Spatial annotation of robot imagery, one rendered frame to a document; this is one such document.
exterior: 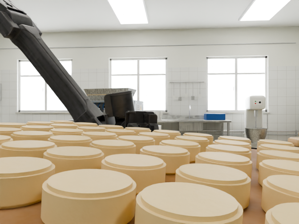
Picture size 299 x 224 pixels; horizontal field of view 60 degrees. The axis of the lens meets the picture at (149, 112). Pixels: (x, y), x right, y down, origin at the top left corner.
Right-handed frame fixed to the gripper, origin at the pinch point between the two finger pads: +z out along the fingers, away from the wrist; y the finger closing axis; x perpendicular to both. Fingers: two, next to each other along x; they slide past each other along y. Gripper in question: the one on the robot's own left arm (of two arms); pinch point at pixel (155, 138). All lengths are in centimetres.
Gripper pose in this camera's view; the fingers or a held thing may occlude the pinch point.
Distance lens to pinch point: 50.1
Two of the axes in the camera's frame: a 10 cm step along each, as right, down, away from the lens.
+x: -9.2, -0.2, -4.0
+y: -0.3, 10.0, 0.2
